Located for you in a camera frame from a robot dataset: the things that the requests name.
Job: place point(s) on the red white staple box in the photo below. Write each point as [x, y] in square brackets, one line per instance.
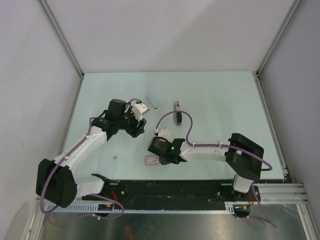
[152, 160]

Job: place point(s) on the aluminium frame rail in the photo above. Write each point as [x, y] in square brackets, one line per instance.
[275, 192]

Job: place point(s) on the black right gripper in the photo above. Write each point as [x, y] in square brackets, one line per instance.
[164, 161]

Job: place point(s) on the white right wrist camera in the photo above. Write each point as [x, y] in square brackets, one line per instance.
[163, 133]

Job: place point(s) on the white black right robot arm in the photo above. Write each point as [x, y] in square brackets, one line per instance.
[240, 153]

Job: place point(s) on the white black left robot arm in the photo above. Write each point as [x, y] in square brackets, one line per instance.
[56, 179]

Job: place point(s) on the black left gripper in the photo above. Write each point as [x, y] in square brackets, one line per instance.
[140, 127]

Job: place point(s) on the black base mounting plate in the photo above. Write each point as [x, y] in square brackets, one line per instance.
[179, 204]

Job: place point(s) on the light blue staple box sleeve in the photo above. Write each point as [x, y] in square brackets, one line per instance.
[153, 102]

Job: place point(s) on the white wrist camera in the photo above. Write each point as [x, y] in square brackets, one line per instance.
[163, 133]
[139, 109]

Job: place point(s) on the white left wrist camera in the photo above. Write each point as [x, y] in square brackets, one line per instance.
[139, 109]

